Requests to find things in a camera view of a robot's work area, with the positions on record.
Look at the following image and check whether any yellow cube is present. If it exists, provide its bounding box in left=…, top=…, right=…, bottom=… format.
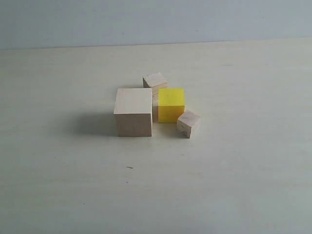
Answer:
left=158, top=88, right=185, bottom=123

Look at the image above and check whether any large wooden cube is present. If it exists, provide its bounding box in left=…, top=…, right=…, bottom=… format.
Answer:
left=114, top=88, right=153, bottom=137

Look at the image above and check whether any small wooden cube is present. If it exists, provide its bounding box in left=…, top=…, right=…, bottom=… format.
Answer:
left=176, top=110, right=201, bottom=138

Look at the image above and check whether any medium wooden cube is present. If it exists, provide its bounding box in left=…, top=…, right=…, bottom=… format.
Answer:
left=142, top=73, right=168, bottom=107

